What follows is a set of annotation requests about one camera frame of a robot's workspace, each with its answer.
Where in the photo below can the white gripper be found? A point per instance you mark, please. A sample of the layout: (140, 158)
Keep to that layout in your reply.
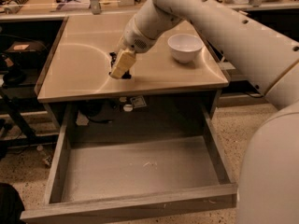
(135, 40)

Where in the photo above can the dark rxbar chocolate wrapper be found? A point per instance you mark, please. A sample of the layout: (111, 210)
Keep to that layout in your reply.
(126, 75)

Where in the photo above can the open grey wooden drawer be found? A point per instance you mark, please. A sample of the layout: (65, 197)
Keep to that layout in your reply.
(160, 162)

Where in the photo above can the white label sticker under table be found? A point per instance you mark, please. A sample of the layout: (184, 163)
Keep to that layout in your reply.
(138, 102)

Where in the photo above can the white ceramic bowl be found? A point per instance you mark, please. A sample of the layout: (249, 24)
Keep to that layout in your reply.
(184, 48)

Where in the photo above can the black bag with tan label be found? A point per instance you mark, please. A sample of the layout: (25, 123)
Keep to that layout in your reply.
(28, 54)

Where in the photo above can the black stand leg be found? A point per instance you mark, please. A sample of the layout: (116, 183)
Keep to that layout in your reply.
(30, 136)

